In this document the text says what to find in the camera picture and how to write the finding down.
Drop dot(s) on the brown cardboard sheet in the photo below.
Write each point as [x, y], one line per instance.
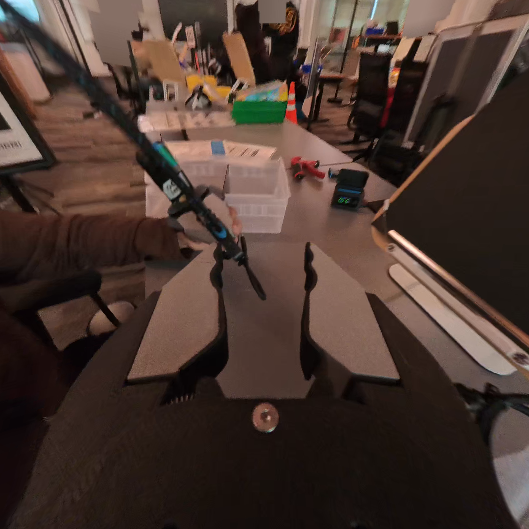
[239, 58]
[165, 62]

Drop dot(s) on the pale shoe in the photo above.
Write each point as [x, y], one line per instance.
[111, 316]

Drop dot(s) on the printed paper sheets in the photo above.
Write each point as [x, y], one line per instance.
[248, 152]

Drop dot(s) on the yellow plastic bin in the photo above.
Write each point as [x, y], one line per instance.
[206, 84]

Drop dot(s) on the grey framed partition panel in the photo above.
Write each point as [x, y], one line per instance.
[475, 74]

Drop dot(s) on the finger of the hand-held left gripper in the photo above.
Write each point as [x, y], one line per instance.
[248, 268]

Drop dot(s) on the green plastic bin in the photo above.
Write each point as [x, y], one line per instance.
[258, 112]

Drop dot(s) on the person's left forearm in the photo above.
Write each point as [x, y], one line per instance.
[82, 244]

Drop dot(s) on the black chair armrest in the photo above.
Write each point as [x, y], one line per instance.
[62, 285]

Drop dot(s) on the black framed poster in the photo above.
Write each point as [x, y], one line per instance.
[16, 140]

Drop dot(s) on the orange traffic cone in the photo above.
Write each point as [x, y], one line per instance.
[292, 107]

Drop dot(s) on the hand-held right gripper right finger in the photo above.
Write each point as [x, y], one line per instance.
[351, 326]

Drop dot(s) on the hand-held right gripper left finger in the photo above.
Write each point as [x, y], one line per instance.
[177, 330]

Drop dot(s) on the black office chair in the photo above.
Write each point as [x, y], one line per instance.
[405, 107]
[372, 82]

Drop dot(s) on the black box with blue trim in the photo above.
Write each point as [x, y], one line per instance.
[351, 182]

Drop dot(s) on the person's left hand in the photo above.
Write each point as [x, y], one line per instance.
[235, 221]

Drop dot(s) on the long white box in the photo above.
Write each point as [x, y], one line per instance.
[186, 122]

